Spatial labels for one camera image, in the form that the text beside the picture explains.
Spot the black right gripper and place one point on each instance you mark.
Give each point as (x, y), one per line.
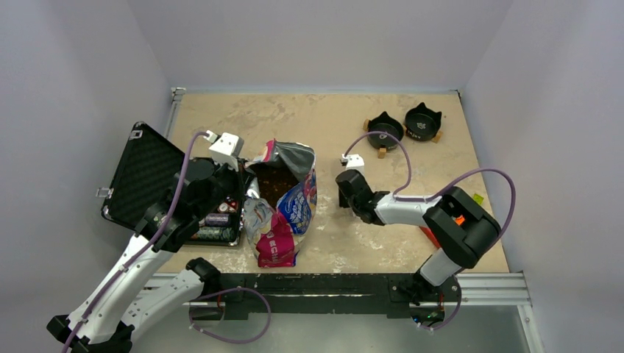
(342, 203)

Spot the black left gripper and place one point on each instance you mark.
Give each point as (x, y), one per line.
(240, 179)

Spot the pink pet food bag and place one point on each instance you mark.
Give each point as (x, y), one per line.
(281, 202)

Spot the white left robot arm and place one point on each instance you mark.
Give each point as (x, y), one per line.
(114, 316)

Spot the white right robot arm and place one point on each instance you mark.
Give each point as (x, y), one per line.
(462, 228)

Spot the black poker chip case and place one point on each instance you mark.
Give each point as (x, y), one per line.
(143, 188)

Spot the black cat bowl left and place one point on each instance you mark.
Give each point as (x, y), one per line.
(390, 131)

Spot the black cat bowl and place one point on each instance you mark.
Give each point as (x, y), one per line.
(390, 131)
(422, 123)

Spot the black cat bowl right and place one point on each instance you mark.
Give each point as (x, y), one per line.
(422, 123)

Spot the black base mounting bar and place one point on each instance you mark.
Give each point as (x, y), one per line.
(389, 295)

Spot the red toy brick bus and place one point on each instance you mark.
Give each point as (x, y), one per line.
(429, 236)

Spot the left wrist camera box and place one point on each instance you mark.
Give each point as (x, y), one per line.
(225, 149)

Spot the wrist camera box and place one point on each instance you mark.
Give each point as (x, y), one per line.
(353, 162)
(225, 149)

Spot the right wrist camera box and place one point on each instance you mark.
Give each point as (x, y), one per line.
(353, 162)

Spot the aluminium corner rail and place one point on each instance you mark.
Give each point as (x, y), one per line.
(177, 94)

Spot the aluminium front rail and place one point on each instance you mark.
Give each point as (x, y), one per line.
(476, 289)

